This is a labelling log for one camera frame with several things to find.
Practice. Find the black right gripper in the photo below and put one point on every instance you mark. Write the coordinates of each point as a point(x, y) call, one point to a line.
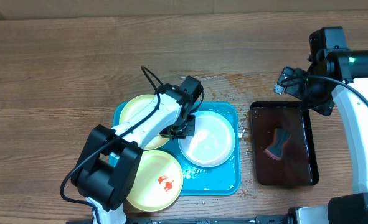
point(325, 104)

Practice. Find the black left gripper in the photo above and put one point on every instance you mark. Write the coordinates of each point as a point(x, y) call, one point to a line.
point(190, 130)

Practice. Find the light blue plate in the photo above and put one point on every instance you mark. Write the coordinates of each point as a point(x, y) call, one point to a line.
point(213, 141)

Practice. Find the red black sponge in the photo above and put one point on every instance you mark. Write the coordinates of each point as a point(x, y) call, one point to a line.
point(275, 150)

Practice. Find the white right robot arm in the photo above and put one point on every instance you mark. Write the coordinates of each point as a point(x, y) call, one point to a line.
point(337, 76)

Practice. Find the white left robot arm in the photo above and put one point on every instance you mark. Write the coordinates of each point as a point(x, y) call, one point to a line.
point(108, 164)

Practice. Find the black water tray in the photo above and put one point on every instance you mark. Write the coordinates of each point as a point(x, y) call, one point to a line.
point(298, 166)

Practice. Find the blue plastic tray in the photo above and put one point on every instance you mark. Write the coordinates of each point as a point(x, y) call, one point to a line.
point(224, 179)

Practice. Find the yellow plate far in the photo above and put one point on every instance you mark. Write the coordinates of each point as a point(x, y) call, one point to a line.
point(133, 107)

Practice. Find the yellow plate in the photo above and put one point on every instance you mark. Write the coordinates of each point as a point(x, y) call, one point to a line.
point(158, 182)
point(133, 107)

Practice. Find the yellow plate near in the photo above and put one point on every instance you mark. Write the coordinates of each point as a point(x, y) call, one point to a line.
point(158, 182)

